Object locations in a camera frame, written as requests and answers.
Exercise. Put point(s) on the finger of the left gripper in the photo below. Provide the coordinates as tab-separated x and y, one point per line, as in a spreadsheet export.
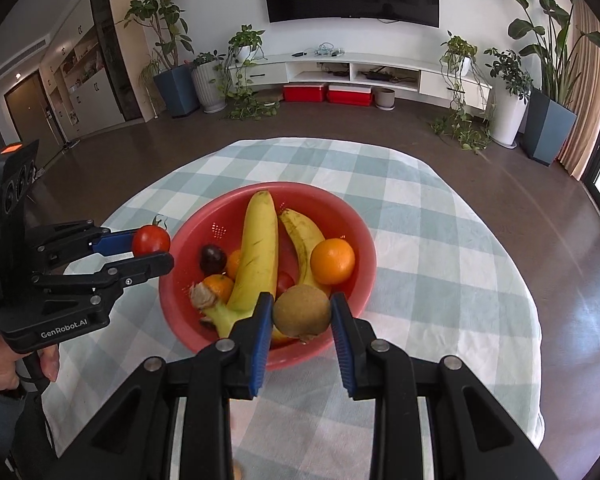
100	289
115	241

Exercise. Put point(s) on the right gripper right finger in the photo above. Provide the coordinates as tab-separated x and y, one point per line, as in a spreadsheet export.
472	435

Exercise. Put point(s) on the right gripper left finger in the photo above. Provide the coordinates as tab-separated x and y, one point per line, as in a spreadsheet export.
186	401

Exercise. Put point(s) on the red tomato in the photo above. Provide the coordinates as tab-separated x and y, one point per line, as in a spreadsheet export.
152	238

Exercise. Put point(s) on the brown kiwi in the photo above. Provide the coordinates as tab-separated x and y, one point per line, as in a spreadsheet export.
303	311

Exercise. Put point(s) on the person left hand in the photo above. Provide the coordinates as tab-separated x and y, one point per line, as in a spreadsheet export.
8	377

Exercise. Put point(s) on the dark plum in bowl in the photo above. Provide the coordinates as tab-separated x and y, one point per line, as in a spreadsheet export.
212	259

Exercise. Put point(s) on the small tangerine in bowl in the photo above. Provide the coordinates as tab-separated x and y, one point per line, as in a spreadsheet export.
220	285

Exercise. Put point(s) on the red plastic fruit bowl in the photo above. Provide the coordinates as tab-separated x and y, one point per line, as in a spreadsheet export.
220	222

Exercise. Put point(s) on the checkered tablecloth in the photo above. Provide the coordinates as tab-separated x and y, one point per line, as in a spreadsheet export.
444	285

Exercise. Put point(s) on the yellow banana bunch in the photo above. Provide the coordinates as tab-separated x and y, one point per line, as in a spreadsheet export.
257	269

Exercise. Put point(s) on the plant in white ribbed pot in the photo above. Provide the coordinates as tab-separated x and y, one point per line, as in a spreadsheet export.
207	74

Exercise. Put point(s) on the orange in bowl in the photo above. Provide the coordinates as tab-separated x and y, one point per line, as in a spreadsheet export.
332	261

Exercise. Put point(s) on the pothos on console left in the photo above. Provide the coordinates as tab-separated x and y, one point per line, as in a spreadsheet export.
234	76

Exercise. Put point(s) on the tall plant blue pot left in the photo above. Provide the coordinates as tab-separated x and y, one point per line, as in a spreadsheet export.
165	19

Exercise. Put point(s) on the tall plant blue pot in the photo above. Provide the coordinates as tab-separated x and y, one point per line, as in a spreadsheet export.
165	19
553	42

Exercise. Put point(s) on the red storage box left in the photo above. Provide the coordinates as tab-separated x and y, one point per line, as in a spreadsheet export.
306	93

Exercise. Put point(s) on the red storage box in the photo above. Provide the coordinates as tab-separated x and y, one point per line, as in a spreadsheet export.
346	94
306	93

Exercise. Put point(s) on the hanging pothos on console right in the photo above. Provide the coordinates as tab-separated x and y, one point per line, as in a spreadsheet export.
458	60

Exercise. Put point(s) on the red storage box right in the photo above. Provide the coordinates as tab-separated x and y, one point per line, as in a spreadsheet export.
346	94

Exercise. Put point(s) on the tall plant blue pot right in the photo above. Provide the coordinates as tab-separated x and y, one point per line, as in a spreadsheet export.
553	42

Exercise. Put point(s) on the small round pot under console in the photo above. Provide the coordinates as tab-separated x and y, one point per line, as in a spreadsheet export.
384	99

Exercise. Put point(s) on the plant in white pot right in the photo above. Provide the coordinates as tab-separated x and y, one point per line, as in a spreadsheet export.
509	97

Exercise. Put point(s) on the white tv console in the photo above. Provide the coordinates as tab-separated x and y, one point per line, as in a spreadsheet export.
409	79

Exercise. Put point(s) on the beige curtain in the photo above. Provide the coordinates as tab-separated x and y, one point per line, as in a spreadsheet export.
578	149

